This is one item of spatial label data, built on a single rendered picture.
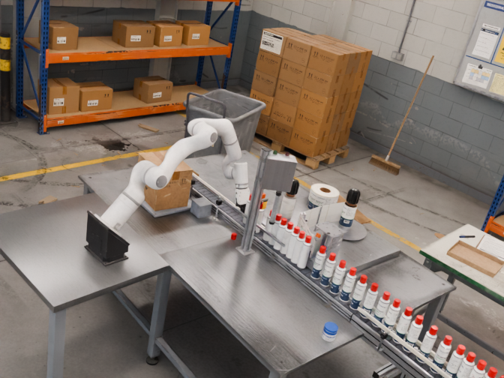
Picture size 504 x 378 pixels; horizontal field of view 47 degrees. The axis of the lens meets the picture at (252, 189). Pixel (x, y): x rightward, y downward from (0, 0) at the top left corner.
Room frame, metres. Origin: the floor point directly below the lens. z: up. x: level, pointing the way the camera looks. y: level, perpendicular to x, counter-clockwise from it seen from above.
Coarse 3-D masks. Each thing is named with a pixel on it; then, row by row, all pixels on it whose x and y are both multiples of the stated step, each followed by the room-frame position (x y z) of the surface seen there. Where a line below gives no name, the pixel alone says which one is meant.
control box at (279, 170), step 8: (272, 160) 2.92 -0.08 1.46; (280, 160) 2.93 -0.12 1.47; (288, 160) 2.94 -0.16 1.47; (264, 168) 2.94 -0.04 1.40; (272, 168) 2.92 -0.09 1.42; (280, 168) 2.93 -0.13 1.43; (288, 168) 2.93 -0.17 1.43; (264, 176) 2.91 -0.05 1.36; (272, 176) 2.92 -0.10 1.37; (280, 176) 2.93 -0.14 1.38; (288, 176) 2.94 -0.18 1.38; (264, 184) 2.91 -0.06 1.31; (272, 184) 2.92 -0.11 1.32; (280, 184) 2.93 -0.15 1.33; (288, 184) 2.94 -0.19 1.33
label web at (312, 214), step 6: (312, 210) 3.25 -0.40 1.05; (318, 210) 3.30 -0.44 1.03; (300, 216) 3.14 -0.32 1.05; (306, 216) 3.21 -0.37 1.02; (312, 216) 3.26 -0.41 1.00; (300, 222) 3.12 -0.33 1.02; (306, 222) 3.06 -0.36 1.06; (312, 222) 3.27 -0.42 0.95; (318, 222) 3.32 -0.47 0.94; (300, 228) 3.09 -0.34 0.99; (306, 228) 3.01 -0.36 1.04; (306, 234) 2.99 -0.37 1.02; (312, 240) 2.89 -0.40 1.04; (318, 240) 2.87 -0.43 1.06; (312, 246) 2.87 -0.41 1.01; (318, 246) 2.89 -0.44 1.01; (312, 252) 2.85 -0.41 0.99; (312, 258) 2.86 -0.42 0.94
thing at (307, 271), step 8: (200, 184) 3.62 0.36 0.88; (200, 192) 3.51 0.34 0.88; (208, 192) 3.54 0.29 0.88; (224, 208) 3.35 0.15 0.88; (232, 208) 3.37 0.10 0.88; (232, 216) 3.27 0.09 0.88; (240, 216) 3.29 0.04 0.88; (240, 224) 3.19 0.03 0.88; (272, 248) 2.98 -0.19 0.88; (296, 264) 2.86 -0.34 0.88; (304, 272) 2.79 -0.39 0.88; (312, 280) 2.73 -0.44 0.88; (328, 288) 2.69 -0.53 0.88; (336, 296) 2.62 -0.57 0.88; (344, 304) 2.56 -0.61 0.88; (352, 312) 2.51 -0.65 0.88
